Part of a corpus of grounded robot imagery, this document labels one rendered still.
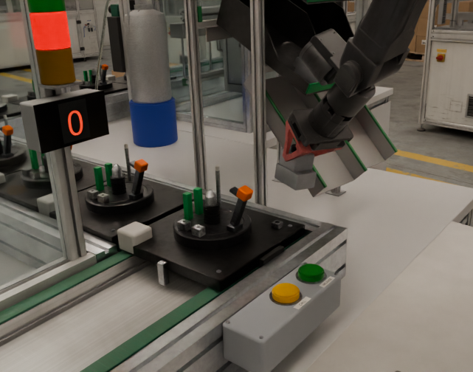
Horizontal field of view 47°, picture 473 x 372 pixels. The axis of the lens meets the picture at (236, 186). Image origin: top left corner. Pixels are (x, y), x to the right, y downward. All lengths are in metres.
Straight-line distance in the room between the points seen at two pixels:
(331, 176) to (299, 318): 0.42
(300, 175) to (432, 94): 4.28
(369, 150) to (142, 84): 0.86
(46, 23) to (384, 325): 0.69
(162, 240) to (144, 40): 0.97
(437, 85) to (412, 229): 3.94
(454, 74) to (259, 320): 4.44
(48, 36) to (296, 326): 0.53
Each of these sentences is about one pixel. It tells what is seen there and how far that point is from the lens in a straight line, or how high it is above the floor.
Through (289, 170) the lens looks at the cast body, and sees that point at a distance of 0.96.
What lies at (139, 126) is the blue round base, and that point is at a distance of 1.88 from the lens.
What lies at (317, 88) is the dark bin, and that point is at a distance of 1.04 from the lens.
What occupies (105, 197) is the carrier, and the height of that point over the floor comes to 1.00.
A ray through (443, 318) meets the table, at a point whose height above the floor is 0.86.
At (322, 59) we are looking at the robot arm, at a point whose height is 1.27.
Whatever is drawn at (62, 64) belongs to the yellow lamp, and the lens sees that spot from 0.83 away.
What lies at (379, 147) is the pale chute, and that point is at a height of 1.02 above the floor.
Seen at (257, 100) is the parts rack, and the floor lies 1.17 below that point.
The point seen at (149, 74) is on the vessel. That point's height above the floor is 1.10.
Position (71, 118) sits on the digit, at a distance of 0.85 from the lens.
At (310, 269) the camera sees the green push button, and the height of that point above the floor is 0.97.
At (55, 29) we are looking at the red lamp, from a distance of 0.83.
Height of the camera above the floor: 1.40
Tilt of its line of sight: 21 degrees down
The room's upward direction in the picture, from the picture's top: 2 degrees counter-clockwise
